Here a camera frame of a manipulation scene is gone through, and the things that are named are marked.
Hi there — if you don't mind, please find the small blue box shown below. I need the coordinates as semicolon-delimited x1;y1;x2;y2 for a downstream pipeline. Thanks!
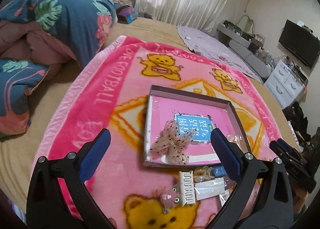
211;165;227;178

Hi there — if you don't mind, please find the yellow hair ties bag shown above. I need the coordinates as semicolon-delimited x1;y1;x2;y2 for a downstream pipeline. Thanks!
227;134;242;147

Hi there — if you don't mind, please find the clear claw hair clip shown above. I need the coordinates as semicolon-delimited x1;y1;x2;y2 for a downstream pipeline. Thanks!
193;166;215;183

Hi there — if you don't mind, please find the white packet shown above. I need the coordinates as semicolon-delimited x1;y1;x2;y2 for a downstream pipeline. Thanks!
194;178;225;201

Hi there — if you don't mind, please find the earring card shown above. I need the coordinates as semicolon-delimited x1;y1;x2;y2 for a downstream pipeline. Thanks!
219;190;230;206

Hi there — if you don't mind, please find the sheer speckled bow hair accessory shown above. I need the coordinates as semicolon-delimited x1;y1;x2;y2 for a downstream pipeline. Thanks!
150;120;196;165

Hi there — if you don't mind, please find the pink pompom frog hair clip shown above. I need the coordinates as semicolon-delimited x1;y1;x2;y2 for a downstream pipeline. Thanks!
159;185;182;214

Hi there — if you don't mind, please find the white comb hair clip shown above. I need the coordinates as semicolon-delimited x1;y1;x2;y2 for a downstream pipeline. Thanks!
179;170;196;206

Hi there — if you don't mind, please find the pink book blue label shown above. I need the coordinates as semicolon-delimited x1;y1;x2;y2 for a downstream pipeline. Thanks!
144;95;235;166

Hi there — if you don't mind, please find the white drawer cabinet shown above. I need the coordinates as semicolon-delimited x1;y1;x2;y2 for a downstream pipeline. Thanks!
264;61;307;109

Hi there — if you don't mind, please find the shallow cardboard box tray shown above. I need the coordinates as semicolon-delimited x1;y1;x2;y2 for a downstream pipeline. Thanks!
144;85;251;167

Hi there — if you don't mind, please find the pink bear print blanket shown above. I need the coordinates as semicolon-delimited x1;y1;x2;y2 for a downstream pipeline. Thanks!
37;36;281;228

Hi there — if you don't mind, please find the tan bed sheet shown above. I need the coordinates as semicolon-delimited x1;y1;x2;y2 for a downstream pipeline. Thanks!
1;18;187;212

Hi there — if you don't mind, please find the blue floral pillow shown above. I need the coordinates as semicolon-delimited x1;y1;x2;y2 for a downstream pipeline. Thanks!
0;58;50;137

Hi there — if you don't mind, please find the black flat television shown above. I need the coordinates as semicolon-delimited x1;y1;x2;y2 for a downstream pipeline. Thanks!
279;20;319;69

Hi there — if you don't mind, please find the grey bed footboard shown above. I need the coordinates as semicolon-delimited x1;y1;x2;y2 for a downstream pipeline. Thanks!
217;23;272;82

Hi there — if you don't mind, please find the lilac sheet on bed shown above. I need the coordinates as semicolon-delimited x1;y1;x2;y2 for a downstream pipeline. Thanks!
177;25;263;83

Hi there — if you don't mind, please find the blue floral quilt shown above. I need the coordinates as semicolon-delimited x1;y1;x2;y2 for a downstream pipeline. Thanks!
1;0;117;71

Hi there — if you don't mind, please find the purple striped pillow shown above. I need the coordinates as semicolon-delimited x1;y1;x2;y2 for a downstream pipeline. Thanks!
116;5;139;24

